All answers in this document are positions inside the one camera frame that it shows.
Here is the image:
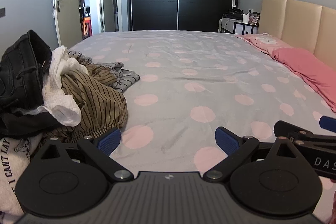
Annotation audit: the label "black bag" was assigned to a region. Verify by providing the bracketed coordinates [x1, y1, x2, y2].
[223, 8, 244, 19]

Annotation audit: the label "pink printed pillow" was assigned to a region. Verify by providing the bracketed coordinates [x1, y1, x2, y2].
[235, 32, 293, 56]

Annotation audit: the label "black soft pants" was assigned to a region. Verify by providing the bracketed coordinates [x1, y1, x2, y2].
[0, 107, 69, 139]

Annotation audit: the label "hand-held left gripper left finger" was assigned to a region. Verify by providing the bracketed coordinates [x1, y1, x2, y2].
[39, 127, 134, 183]

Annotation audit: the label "white printed sweatshirt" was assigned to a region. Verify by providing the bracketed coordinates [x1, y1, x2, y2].
[0, 132, 45, 216]

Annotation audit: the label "white nightstand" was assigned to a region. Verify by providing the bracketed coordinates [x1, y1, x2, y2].
[218, 17, 260, 34]

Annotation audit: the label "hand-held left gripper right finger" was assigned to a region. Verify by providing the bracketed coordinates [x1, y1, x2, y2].
[203, 126, 300, 183]

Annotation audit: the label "grey striped garment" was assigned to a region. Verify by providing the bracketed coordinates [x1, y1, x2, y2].
[67, 49, 141, 93]

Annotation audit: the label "white textured garment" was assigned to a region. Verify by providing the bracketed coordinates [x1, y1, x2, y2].
[34, 46, 90, 127]

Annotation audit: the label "brown striped garment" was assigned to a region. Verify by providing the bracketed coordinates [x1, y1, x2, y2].
[43, 64, 129, 144]

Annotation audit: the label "plain pink pillow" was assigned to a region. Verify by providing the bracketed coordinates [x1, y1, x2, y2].
[272, 48, 336, 109]

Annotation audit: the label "photo frame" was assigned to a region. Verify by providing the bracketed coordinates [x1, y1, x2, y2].
[248, 12, 261, 25]

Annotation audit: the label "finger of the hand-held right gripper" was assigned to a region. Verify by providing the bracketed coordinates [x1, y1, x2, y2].
[273, 121, 313, 141]
[319, 116, 336, 133]

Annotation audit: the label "black denim jeans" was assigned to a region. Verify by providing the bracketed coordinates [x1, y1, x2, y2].
[0, 30, 53, 111]

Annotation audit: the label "bed with polka dot sheet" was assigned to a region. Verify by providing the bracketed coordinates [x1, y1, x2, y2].
[26, 30, 336, 188]

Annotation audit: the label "metal door handle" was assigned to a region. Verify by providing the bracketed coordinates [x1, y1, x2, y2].
[54, 0, 66, 13]

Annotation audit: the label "beige padded headboard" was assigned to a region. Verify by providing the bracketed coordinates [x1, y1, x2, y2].
[259, 0, 336, 64]

